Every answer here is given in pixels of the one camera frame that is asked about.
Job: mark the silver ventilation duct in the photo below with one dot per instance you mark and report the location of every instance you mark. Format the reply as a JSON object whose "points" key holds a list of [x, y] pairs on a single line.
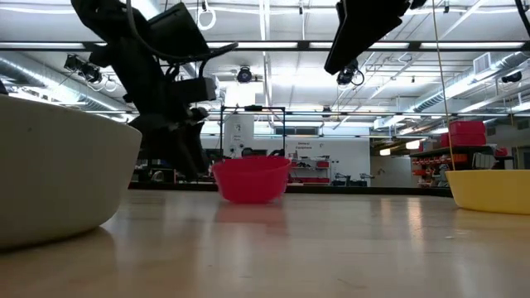
{"points": [[463, 83], [37, 78]]}

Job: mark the red storage bins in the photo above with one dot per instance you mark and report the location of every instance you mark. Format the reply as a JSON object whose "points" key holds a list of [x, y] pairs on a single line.
{"points": [[467, 132]]}

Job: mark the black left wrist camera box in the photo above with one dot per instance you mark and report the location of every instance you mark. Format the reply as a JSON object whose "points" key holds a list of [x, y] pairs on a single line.
{"points": [[196, 89]]}

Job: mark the black hanging camera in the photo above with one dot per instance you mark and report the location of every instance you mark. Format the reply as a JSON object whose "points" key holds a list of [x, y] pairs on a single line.
{"points": [[244, 75], [348, 75], [83, 68]]}

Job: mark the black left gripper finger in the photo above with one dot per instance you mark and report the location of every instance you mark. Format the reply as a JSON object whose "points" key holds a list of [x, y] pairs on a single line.
{"points": [[159, 153], [194, 153]]}

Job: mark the red plastic bowl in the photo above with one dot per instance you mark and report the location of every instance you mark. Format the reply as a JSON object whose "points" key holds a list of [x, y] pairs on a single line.
{"points": [[251, 180]]}

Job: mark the large white bowl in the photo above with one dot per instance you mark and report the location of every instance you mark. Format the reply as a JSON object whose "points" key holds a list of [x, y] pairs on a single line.
{"points": [[58, 174]]}

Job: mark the white pillar with signs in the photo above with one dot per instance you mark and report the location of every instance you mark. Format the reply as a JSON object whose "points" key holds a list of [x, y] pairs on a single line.
{"points": [[239, 132]]}

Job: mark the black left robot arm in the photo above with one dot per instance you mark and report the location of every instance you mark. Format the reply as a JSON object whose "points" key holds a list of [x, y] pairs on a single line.
{"points": [[103, 25]]}

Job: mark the black table edge rail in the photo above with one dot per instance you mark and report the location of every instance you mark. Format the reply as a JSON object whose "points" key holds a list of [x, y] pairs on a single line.
{"points": [[352, 190]]}

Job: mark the yellow plastic bowl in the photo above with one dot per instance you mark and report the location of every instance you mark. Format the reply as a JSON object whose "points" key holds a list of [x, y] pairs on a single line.
{"points": [[492, 192]]}

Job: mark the black metal frame stand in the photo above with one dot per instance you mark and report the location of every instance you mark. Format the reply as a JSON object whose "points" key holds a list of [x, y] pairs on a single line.
{"points": [[253, 108]]}

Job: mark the black overhead frame beam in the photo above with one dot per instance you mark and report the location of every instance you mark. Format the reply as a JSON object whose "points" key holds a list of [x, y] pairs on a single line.
{"points": [[273, 45]]}

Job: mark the dark storage shelf rack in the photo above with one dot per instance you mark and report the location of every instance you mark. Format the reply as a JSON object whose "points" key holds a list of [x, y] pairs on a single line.
{"points": [[451, 159]]}

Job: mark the shelf with red bins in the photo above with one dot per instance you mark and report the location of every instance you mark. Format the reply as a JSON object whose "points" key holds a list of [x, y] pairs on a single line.
{"points": [[310, 169]]}

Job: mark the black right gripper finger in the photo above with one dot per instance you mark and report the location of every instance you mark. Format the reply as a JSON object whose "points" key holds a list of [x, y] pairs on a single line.
{"points": [[343, 41], [372, 37]]}

